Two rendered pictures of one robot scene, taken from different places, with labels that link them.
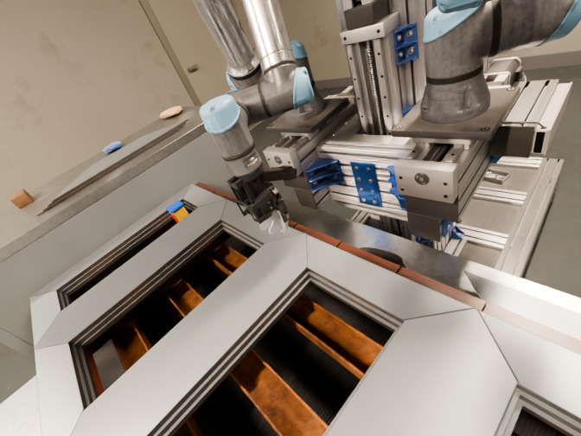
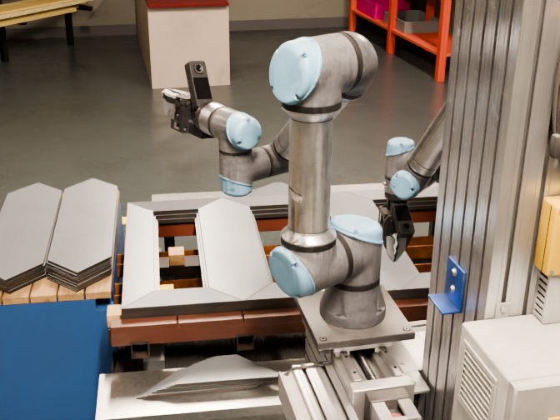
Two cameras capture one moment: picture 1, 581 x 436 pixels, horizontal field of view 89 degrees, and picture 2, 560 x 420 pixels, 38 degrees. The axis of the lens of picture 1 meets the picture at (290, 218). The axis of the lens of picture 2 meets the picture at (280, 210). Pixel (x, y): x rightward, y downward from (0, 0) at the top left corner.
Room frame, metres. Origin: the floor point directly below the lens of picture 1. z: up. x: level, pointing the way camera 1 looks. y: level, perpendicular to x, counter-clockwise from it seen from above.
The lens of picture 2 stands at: (1.06, -2.04, 2.00)
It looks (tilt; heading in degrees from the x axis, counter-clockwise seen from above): 24 degrees down; 111
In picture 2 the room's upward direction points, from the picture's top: straight up
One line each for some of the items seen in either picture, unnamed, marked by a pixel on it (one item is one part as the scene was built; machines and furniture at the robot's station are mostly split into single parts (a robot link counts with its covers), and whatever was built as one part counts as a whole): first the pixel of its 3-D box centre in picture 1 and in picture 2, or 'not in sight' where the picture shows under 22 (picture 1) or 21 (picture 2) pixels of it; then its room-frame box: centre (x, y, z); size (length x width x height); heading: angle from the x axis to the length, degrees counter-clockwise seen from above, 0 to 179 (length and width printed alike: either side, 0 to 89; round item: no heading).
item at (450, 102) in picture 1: (453, 88); (353, 292); (0.64, -0.48, 1.09); 0.15 x 0.15 x 0.10
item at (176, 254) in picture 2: not in sight; (176, 256); (-0.10, 0.04, 0.79); 0.06 x 0.05 x 0.04; 120
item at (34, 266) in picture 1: (180, 266); not in sight; (1.24, 0.62, 0.51); 1.30 x 0.04 x 1.01; 120
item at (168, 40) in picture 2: not in sight; (177, 22); (-2.96, 5.42, 0.38); 2.30 x 0.72 x 0.77; 124
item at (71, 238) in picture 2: not in sight; (55, 229); (-0.54, 0.01, 0.82); 0.80 x 0.40 x 0.06; 120
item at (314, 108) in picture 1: (302, 99); not in sight; (1.05, -0.21, 1.09); 0.15 x 0.15 x 0.10
